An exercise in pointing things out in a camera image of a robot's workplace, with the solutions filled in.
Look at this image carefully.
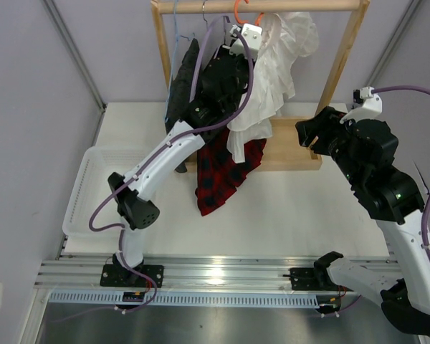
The light blue hanger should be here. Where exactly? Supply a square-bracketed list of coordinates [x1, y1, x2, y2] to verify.
[164, 0, 191, 125]

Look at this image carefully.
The wooden clothes rack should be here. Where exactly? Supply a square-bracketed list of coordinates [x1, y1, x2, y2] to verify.
[150, 1, 370, 171]

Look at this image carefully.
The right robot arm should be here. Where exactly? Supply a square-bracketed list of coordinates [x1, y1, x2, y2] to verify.
[295, 107, 430, 337]

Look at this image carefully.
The white plastic basket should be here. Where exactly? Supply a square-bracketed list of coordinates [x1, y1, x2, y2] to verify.
[62, 145, 148, 239]

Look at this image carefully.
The red black plaid garment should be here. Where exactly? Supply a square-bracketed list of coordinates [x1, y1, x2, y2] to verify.
[195, 128, 267, 216]

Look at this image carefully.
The white pleated skirt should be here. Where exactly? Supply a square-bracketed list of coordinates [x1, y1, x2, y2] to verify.
[226, 12, 319, 163]

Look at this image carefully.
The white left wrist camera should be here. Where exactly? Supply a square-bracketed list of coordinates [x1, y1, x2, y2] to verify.
[229, 24, 262, 60]

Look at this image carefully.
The aluminium frame post right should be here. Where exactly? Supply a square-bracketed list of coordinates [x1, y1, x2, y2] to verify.
[345, 1, 423, 95]

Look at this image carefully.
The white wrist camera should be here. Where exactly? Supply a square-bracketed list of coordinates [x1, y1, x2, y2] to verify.
[229, 24, 262, 60]
[340, 87, 383, 124]

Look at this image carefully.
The aluminium frame post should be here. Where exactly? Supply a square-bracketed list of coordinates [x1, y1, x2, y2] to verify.
[42, 0, 107, 112]
[345, 1, 423, 95]

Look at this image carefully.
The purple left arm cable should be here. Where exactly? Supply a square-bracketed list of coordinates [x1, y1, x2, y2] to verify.
[88, 30, 255, 316]

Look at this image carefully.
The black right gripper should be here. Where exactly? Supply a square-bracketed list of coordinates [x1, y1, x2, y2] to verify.
[296, 106, 366, 186]

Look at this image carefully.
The aluminium mounting rail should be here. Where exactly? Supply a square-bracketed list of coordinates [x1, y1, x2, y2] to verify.
[34, 255, 315, 293]

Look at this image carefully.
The purple hanger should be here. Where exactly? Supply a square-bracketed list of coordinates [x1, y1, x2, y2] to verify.
[189, 15, 231, 102]

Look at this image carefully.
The aluminium frame post left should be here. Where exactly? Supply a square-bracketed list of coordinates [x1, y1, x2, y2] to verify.
[42, 0, 107, 112]

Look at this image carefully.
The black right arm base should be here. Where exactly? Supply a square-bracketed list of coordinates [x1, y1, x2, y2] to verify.
[282, 267, 338, 292]

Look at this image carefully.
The slotted cable duct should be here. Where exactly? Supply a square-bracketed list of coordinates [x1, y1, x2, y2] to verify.
[49, 290, 319, 309]

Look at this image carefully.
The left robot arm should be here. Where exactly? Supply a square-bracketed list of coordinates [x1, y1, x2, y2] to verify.
[107, 53, 254, 287]

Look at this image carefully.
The dark grey dotted garment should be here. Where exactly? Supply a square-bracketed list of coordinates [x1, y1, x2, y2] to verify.
[165, 38, 201, 174]

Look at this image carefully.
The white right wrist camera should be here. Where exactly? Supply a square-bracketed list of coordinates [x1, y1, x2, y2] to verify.
[340, 87, 383, 124]

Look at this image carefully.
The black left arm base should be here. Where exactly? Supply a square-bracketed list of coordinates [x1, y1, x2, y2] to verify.
[100, 264, 164, 288]

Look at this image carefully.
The orange hanger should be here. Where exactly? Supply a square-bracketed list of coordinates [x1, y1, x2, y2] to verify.
[233, 0, 265, 27]

